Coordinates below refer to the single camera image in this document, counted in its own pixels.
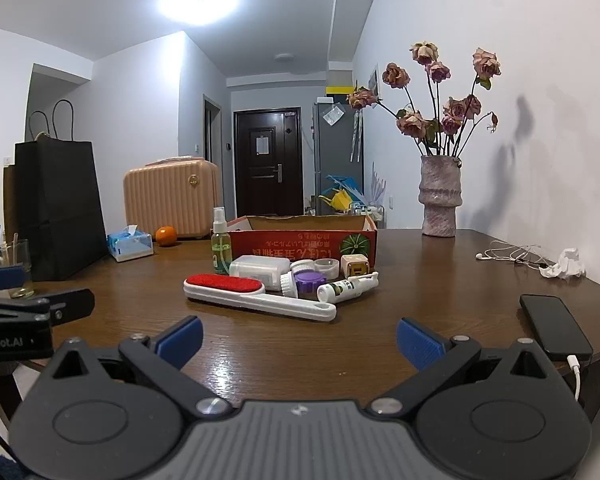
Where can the green spray bottle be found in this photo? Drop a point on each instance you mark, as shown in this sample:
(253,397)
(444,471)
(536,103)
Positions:
(221,251)

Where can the purple dried flower bundle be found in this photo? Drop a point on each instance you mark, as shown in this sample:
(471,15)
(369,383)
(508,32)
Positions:
(378,185)

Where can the orange cardboard box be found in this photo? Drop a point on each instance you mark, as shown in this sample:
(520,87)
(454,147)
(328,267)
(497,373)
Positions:
(280,246)

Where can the purple ribbed cap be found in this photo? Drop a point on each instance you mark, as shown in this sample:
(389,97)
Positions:
(308,283)

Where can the translucent round lid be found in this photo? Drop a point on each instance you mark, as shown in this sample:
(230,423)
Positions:
(328,271)

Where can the white spray bottle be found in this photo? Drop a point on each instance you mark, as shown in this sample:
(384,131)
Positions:
(340,290)

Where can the clear drinking glass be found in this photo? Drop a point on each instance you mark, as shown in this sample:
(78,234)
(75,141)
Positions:
(20,260)

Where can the blue folding rack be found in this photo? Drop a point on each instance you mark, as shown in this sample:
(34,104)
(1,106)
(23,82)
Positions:
(342,180)

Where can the round ceiling light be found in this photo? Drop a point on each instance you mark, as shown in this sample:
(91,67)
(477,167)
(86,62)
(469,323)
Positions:
(200,0)

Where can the black smartphone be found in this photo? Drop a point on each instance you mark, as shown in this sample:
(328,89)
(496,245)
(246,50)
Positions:
(555,325)

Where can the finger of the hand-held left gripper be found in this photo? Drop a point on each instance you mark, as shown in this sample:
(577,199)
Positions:
(2,279)
(70,305)

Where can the yellow black box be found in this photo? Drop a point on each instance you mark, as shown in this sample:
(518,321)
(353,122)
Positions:
(340,92)

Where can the white earphones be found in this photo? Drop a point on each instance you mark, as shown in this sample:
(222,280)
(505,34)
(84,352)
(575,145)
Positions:
(480,256)

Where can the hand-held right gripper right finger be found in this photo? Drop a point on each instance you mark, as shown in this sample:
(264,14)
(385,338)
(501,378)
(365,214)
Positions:
(420,342)

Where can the dark brown door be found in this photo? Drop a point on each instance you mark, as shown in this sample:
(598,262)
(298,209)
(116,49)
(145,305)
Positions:
(267,180)

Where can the black paper bag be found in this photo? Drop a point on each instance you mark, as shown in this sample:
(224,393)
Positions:
(55,200)

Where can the pink hard suitcase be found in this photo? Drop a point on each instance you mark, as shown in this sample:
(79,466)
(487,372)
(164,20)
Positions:
(170,195)

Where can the bunch of dried roses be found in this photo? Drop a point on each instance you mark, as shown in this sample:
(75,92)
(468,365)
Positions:
(412,122)

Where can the grey refrigerator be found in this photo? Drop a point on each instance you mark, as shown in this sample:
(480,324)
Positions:
(330,160)

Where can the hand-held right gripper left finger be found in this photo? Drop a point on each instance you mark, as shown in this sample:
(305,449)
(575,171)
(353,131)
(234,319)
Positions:
(180,341)

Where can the orange fruit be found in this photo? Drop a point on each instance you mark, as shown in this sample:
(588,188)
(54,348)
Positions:
(165,236)

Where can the small white lid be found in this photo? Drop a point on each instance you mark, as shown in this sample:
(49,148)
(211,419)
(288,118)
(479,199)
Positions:
(302,265)

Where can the white red lint brush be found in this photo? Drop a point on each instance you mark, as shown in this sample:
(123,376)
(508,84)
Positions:
(225,285)

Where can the blue tissue box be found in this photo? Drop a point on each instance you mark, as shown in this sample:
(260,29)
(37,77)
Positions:
(130,248)

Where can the pink textured vase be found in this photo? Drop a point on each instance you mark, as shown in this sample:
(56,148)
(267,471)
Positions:
(440,195)

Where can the crumpled white tissue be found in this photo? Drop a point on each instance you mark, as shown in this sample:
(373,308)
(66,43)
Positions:
(567,265)

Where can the translucent white plastic container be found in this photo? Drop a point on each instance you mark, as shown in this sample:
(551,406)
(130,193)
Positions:
(257,270)

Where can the small ceiling lamp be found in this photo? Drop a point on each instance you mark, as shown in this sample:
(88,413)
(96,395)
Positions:
(284,56)

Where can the beige cube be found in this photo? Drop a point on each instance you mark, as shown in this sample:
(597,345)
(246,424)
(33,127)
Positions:
(355,265)

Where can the yellow watering can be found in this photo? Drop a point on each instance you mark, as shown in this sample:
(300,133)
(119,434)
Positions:
(337,202)

